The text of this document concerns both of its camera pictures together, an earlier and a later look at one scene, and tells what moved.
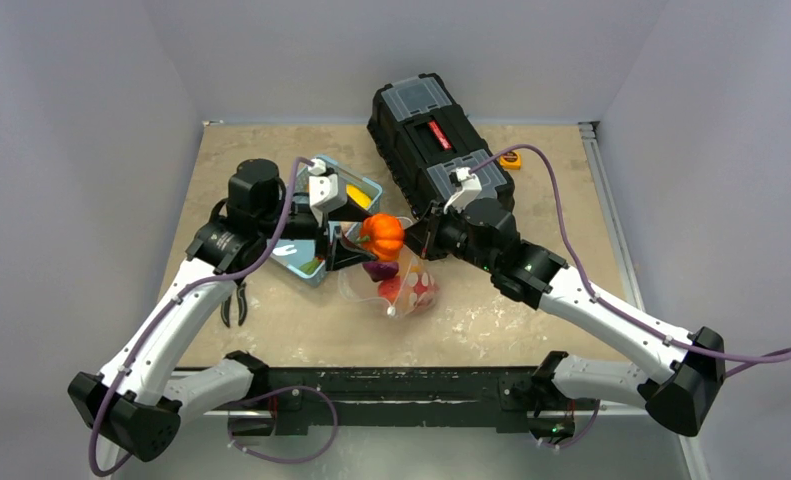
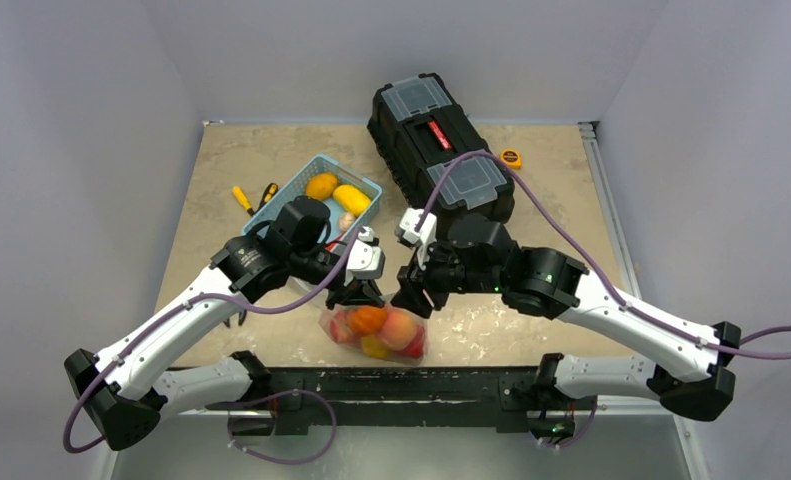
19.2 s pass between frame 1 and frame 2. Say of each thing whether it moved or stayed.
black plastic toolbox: stayed
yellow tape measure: stayed
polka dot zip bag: moved
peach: moved
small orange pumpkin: moved
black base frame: stayed
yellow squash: stayed
